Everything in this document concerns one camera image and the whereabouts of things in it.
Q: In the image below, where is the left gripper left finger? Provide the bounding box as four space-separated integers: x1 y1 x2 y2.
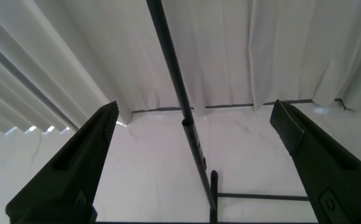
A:
5 101 120 223

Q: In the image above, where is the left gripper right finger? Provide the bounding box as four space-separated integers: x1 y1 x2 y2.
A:
269 99 361 224

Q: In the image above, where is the black clothes rack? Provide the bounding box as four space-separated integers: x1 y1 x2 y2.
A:
146 0 311 223

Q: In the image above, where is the white curtain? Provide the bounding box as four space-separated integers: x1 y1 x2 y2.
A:
0 0 361 134

